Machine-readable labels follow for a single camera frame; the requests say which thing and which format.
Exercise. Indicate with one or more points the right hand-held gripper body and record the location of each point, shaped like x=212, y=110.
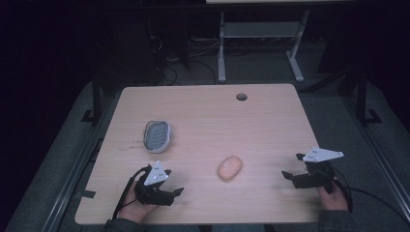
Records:
x=314, y=179

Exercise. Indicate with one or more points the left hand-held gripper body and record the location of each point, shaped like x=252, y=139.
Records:
x=151, y=193

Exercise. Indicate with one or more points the grey soap dish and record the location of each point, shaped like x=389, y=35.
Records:
x=157, y=136

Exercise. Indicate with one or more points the peach oval soap bar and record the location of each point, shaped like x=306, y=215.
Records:
x=229, y=168

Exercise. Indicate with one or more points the person's left hand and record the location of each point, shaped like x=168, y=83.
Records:
x=135, y=208

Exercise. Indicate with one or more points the person's right hand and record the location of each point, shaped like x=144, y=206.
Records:
x=333, y=199

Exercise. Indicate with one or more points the dark tape strip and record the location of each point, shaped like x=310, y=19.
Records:
x=85, y=194

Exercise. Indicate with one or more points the black metal stand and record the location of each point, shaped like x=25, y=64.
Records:
x=96, y=96
x=362, y=96

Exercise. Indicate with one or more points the white metal stand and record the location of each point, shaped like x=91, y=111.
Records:
x=261, y=30

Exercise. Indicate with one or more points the grey metal rail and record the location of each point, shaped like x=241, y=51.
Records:
x=72, y=174
x=378, y=158

